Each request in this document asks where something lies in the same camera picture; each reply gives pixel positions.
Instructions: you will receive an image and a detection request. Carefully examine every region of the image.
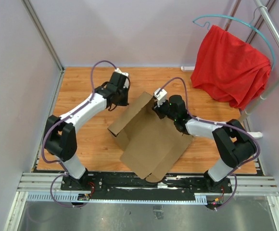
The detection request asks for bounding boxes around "aluminium frame post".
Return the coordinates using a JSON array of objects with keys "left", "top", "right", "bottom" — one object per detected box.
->
[{"left": 21, "top": 0, "right": 64, "bottom": 73}]

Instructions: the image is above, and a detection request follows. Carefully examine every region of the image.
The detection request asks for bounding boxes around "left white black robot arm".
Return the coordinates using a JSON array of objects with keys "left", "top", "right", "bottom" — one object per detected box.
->
[{"left": 42, "top": 69, "right": 130, "bottom": 191}]

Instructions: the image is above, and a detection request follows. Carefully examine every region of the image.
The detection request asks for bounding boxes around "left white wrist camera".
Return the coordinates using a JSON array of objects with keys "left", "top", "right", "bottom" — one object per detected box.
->
[{"left": 114, "top": 68, "right": 130, "bottom": 89}]

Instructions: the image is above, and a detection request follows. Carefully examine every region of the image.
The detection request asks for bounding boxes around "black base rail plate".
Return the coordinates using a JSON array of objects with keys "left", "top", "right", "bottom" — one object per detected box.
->
[{"left": 60, "top": 172, "right": 232, "bottom": 201}]

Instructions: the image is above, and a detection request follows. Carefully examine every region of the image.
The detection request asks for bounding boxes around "red cloth shirt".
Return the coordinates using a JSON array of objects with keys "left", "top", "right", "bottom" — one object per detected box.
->
[{"left": 190, "top": 26, "right": 272, "bottom": 110}]

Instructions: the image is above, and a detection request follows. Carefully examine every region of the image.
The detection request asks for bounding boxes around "white clothes rack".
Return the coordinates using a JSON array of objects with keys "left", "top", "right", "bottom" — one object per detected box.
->
[{"left": 180, "top": 0, "right": 279, "bottom": 139}]

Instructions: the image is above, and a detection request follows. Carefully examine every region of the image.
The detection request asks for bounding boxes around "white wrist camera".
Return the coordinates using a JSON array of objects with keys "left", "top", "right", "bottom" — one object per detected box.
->
[
  {"left": 114, "top": 68, "right": 130, "bottom": 89},
  {"left": 153, "top": 88, "right": 167, "bottom": 107}
]

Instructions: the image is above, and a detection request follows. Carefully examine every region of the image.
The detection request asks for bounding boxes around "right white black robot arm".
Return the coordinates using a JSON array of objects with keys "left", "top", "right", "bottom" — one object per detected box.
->
[{"left": 152, "top": 93, "right": 263, "bottom": 193}]

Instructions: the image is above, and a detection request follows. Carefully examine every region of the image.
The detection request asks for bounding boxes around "teal clothes hanger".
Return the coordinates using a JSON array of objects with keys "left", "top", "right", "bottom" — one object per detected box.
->
[{"left": 192, "top": 6, "right": 276, "bottom": 71}]

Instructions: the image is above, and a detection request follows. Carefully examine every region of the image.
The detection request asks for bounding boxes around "brown cardboard box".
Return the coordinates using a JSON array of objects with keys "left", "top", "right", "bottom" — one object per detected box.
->
[{"left": 108, "top": 92, "right": 193, "bottom": 183}]

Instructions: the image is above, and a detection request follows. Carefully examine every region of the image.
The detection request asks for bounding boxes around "grey slotted cable duct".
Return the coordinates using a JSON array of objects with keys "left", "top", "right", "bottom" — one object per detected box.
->
[{"left": 26, "top": 192, "right": 209, "bottom": 205}]

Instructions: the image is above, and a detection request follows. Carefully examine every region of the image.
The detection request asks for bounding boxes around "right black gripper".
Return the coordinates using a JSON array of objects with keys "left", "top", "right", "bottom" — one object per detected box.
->
[{"left": 152, "top": 98, "right": 177, "bottom": 122}]

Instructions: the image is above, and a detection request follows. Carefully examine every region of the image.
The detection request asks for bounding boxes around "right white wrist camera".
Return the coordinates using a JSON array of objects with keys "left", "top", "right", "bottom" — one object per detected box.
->
[{"left": 153, "top": 88, "right": 167, "bottom": 107}]

